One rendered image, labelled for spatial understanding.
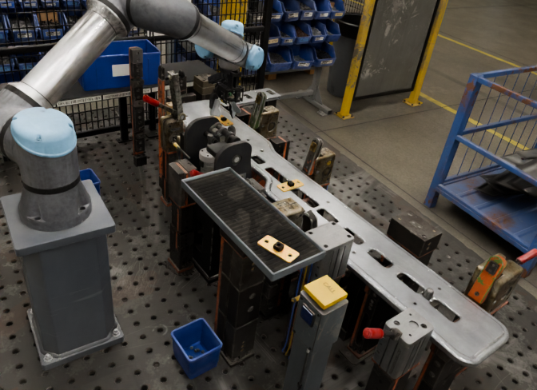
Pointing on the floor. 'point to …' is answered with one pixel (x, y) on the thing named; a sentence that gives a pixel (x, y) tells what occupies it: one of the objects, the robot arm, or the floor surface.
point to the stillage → (492, 173)
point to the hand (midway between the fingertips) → (221, 117)
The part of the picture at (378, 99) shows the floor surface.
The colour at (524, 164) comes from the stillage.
